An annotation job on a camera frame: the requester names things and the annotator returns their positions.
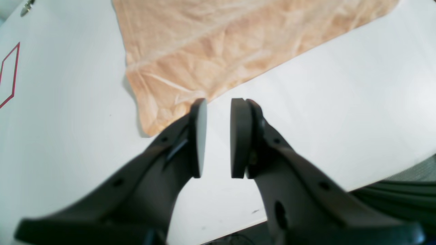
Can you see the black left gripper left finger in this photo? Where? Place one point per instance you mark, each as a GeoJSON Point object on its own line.
{"type": "Point", "coordinates": [134, 206]}

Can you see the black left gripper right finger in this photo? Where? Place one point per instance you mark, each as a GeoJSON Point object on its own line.
{"type": "Point", "coordinates": [303, 205]}

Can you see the peach T-shirt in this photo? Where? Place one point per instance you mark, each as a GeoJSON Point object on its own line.
{"type": "Point", "coordinates": [180, 50]}

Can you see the red tape marking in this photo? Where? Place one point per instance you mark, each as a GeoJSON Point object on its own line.
{"type": "Point", "coordinates": [8, 75]}

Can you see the right table cable grommet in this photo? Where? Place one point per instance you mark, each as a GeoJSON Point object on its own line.
{"type": "Point", "coordinates": [27, 7]}

